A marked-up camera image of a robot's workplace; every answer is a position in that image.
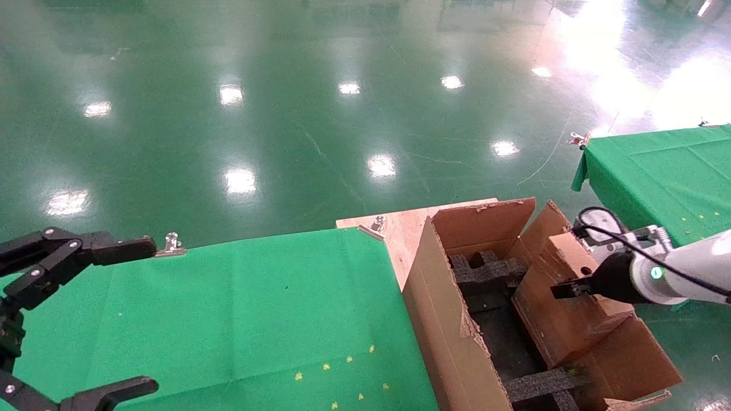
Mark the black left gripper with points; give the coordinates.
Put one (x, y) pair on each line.
(8, 339)

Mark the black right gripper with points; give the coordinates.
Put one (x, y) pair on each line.
(619, 279)

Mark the small cardboard box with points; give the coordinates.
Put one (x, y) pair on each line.
(559, 325)

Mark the black foam carton lining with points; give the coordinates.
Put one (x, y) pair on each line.
(508, 342)

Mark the large open cardboard carton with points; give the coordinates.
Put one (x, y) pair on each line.
(445, 331)

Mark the black foam insert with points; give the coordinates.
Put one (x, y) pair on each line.
(539, 385)
(485, 277)

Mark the green cloth with wood board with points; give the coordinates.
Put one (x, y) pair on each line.
(240, 308)

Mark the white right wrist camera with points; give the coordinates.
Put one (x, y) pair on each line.
(599, 224)

